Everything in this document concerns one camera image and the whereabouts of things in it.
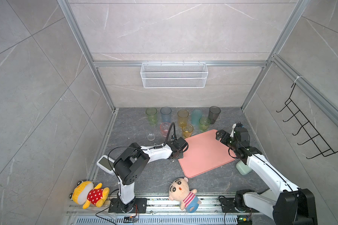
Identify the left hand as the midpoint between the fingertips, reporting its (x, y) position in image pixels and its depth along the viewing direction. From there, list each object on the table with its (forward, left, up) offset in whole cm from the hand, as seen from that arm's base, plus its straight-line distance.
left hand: (178, 151), depth 93 cm
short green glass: (+23, -22, +1) cm, 31 cm away
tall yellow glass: (+22, -4, +12) cm, 25 cm away
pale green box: (-15, -37, +4) cm, 40 cm away
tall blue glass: (+26, +8, +11) cm, 29 cm away
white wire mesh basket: (+47, +1, +29) cm, 55 cm away
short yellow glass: (+16, -7, +1) cm, 18 cm away
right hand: (+4, -27, +14) cm, 30 cm away
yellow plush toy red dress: (-24, +51, +5) cm, 57 cm away
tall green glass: (+24, +18, +13) cm, 33 cm away
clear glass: (+14, +20, -2) cm, 24 cm away
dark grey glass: (+25, -28, +11) cm, 39 cm away
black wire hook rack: (-12, -60, +30) cm, 68 cm away
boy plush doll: (-26, +2, +8) cm, 27 cm away
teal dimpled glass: (+28, -16, +5) cm, 33 cm away
